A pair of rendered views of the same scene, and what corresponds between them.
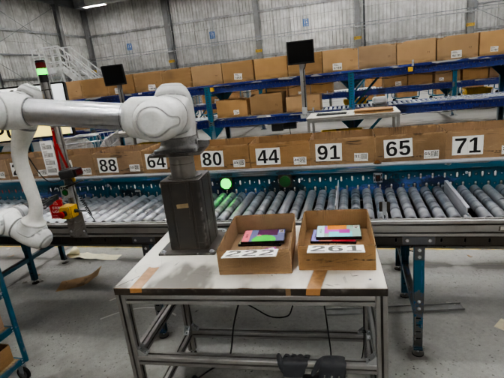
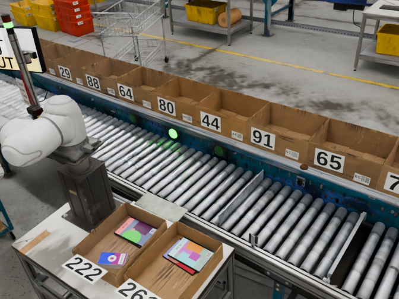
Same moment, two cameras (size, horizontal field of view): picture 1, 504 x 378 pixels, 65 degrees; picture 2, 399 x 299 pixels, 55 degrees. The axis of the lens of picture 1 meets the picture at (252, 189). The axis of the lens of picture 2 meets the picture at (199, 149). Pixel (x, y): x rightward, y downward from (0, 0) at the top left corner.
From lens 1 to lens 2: 1.31 m
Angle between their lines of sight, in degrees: 29
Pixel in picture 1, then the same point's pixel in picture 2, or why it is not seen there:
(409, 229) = (270, 267)
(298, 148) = (237, 124)
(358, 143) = (291, 141)
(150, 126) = (10, 159)
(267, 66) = not seen: outside the picture
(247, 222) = (133, 210)
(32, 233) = not seen: outside the picture
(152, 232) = not seen: hidden behind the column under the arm
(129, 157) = (107, 82)
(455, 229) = (308, 288)
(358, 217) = (216, 245)
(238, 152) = (186, 108)
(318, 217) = (186, 229)
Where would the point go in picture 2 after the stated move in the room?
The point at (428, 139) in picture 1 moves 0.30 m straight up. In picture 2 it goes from (361, 164) to (373, 113)
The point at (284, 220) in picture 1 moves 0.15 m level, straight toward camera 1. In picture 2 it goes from (159, 222) to (143, 242)
